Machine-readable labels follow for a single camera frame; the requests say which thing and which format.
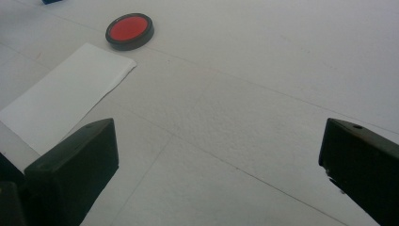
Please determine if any white paper sheet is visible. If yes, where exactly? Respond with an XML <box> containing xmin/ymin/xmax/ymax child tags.
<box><xmin>0</xmin><ymin>42</ymin><xmax>138</xmax><ymax>156</ymax></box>

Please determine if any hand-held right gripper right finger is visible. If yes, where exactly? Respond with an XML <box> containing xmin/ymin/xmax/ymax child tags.
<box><xmin>318</xmin><ymin>118</ymin><xmax>399</xmax><ymax>226</ymax></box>

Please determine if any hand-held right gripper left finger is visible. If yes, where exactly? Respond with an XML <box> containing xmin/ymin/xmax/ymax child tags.
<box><xmin>24</xmin><ymin>118</ymin><xmax>120</xmax><ymax>226</ymax></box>

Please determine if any round red ink pad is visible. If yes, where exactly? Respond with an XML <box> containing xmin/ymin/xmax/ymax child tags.
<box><xmin>104</xmin><ymin>12</ymin><xmax>155</xmax><ymax>52</ymax></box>

